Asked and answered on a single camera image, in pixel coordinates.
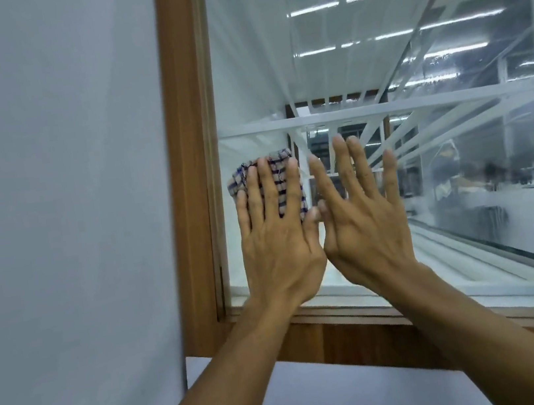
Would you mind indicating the person's left hand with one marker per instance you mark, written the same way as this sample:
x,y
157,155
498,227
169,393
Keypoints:
x,y
280,258

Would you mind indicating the person's right hand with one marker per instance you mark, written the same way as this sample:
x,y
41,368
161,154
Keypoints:
x,y
367,240

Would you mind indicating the blue white checkered cloth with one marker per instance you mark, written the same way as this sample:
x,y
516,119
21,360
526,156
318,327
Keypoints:
x,y
238,179

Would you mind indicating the wooden glass display cabinet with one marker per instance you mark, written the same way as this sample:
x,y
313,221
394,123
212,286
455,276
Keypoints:
x,y
190,171

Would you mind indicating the person's right forearm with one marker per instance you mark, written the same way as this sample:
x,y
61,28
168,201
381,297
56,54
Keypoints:
x,y
509,349

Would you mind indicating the person's left forearm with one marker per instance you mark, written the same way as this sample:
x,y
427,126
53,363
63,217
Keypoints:
x,y
225,391

